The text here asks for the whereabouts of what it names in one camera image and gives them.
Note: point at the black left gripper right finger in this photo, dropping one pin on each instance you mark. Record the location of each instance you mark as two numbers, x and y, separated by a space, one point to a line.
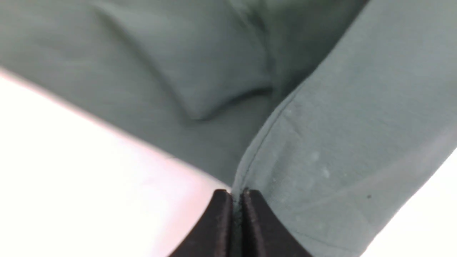
263 235

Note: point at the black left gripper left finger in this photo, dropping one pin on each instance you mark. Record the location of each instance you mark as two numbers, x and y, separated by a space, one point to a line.
210 237

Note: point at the green long-sleeved shirt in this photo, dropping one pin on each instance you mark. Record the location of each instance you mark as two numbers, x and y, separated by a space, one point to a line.
338 111

